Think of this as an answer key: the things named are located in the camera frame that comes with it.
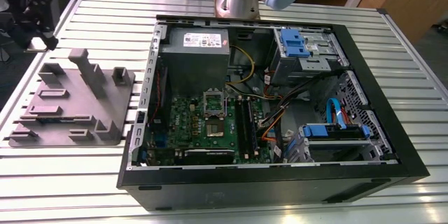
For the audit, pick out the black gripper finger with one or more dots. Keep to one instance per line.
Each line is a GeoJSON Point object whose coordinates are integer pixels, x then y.
{"type": "Point", "coordinates": [26, 30]}
{"type": "Point", "coordinates": [47, 24]}

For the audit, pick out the CPU socket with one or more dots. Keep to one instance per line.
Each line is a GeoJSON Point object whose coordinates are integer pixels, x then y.
{"type": "Point", "coordinates": [215, 128]}

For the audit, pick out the green RAM stick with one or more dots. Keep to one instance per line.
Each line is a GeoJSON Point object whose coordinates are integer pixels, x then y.
{"type": "Point", "coordinates": [56, 119]}

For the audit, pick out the grey parts rack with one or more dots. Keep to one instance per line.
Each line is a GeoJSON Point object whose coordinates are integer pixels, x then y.
{"type": "Point", "coordinates": [87, 113]}

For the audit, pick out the grey power supply unit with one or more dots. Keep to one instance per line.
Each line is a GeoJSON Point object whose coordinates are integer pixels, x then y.
{"type": "Point", "coordinates": [196, 64]}

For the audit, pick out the green motherboard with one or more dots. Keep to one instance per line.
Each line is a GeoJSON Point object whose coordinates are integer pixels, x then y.
{"type": "Point", "coordinates": [186, 119]}

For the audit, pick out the metal locking lever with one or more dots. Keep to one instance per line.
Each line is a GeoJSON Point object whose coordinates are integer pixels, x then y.
{"type": "Point", "coordinates": [227, 95]}

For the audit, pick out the black RAM slot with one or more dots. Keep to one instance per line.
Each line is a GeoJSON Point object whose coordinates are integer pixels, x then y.
{"type": "Point", "coordinates": [240, 127]}

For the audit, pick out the black graphics card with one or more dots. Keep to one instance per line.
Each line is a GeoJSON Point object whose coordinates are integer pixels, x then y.
{"type": "Point", "coordinates": [210, 154]}

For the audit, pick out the blue plastic drive latch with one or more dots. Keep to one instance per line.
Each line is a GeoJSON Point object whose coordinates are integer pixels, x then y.
{"type": "Point", "coordinates": [294, 43]}

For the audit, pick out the metal drive cage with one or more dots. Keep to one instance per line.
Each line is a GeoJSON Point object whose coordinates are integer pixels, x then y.
{"type": "Point", "coordinates": [315, 65]}

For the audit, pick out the hard disk in blue carrier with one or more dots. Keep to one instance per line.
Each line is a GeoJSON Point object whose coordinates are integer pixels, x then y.
{"type": "Point", "coordinates": [316, 131]}

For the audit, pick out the black open PC case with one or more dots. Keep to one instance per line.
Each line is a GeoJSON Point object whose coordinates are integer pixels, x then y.
{"type": "Point", "coordinates": [266, 190]}

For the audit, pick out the metal disk bay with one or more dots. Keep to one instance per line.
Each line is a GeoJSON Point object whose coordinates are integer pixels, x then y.
{"type": "Point", "coordinates": [336, 148]}

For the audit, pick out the black table corner cap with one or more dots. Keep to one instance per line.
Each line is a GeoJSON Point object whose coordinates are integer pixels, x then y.
{"type": "Point", "coordinates": [382, 11]}

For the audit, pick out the black chair base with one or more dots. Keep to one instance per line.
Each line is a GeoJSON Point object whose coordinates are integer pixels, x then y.
{"type": "Point", "coordinates": [442, 26]}

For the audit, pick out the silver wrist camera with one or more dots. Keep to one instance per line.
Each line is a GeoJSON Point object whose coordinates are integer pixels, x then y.
{"type": "Point", "coordinates": [3, 3]}

